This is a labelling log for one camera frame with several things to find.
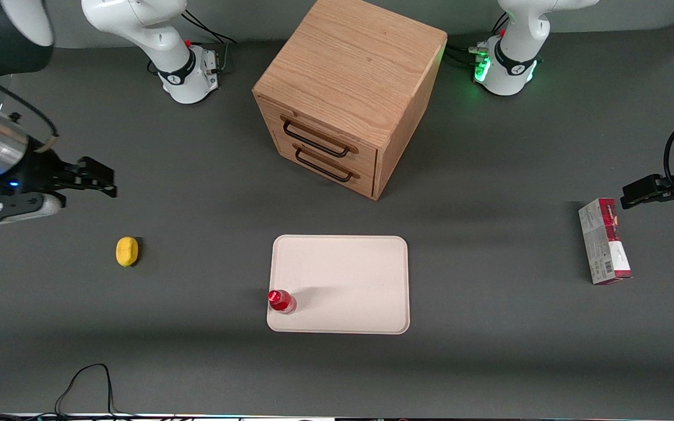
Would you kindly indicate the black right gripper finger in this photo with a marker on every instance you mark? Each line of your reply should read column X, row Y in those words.
column 91, row 185
column 97, row 171

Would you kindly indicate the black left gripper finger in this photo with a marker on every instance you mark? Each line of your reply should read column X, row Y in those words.
column 650, row 186
column 659, row 199

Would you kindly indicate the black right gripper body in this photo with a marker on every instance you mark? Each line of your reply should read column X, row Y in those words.
column 37, row 171

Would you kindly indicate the red coke bottle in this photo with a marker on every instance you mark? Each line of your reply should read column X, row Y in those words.
column 281, row 301

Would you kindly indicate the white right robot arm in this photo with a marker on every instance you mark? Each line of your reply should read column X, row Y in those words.
column 155, row 29

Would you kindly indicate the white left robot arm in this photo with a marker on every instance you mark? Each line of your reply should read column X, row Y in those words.
column 515, row 52

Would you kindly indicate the cream rectangular tray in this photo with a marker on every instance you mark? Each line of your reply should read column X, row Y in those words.
column 348, row 280

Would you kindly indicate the red and white carton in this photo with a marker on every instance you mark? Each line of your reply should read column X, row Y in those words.
column 603, row 245

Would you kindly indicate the yellow lemon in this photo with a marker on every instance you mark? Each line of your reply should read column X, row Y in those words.
column 127, row 252

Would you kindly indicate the dark grey table mat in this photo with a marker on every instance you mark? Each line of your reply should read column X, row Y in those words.
column 196, row 351

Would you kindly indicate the wooden drawer cabinet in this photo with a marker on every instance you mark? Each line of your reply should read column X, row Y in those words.
column 348, row 58

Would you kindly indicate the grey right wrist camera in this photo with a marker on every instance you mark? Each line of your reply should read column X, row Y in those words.
column 15, row 210

